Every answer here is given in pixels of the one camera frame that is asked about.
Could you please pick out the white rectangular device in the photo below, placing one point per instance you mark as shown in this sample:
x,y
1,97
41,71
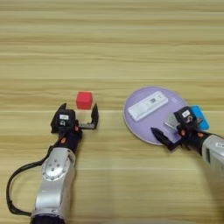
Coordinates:
x,y
145,106

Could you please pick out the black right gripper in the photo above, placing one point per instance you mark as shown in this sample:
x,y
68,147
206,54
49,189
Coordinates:
x,y
188,137

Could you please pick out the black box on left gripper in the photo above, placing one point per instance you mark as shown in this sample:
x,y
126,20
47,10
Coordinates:
x,y
64,118

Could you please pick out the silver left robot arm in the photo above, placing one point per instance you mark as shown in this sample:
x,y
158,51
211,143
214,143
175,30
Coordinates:
x,y
55,180

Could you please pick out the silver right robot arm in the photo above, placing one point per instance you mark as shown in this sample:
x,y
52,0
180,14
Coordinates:
x,y
214,148

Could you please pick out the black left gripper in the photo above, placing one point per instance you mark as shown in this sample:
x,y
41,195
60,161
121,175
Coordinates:
x,y
70,135

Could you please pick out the round purple plate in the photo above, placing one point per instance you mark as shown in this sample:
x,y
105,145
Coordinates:
x,y
145,128

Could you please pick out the red cube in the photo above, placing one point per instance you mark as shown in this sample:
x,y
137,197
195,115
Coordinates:
x,y
84,100

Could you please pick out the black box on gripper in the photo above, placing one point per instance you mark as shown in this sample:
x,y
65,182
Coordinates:
x,y
186,118
64,118

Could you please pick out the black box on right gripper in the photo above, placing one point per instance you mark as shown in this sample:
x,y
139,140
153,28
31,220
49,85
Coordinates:
x,y
186,118

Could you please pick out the blue rectangular block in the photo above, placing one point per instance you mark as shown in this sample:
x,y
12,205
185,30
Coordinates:
x,y
199,112

